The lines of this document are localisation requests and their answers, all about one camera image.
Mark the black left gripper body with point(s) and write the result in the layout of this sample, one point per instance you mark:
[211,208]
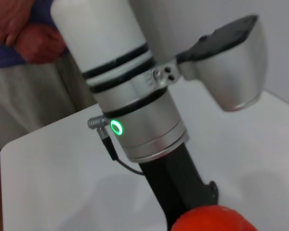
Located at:
[168,183]

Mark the orange toy fruit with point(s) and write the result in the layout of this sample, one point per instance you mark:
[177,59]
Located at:
[214,220]

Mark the bare bystander hand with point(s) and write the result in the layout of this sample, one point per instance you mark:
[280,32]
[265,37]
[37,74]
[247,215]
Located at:
[9,16]
[41,43]

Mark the grey bystander trousers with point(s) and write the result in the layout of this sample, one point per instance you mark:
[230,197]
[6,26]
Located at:
[26,96]

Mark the purple bystander shirt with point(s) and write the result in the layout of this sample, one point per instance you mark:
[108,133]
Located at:
[4,57]

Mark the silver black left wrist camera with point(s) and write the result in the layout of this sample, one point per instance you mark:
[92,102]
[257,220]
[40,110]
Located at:
[231,72]

